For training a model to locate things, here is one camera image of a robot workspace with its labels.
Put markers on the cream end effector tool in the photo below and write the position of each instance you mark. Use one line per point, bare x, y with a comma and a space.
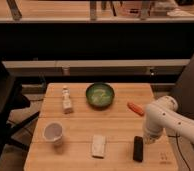
148, 140

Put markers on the black eraser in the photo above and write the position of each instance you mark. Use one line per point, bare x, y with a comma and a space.
138, 149

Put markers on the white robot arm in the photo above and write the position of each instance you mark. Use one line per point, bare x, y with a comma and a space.
160, 114

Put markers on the grey robot base panel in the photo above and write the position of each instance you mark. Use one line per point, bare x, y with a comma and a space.
183, 91

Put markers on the orange carrot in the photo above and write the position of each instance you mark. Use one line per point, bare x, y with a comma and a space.
135, 108

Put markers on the white sponge block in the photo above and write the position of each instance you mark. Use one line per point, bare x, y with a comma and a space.
98, 146

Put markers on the green bowl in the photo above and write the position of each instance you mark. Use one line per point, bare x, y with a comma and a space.
100, 95

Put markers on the white small bottle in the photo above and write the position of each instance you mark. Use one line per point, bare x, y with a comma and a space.
67, 103

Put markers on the white paper cup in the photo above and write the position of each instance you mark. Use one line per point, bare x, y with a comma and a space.
53, 133

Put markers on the black stand left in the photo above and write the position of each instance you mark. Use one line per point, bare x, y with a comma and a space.
11, 98

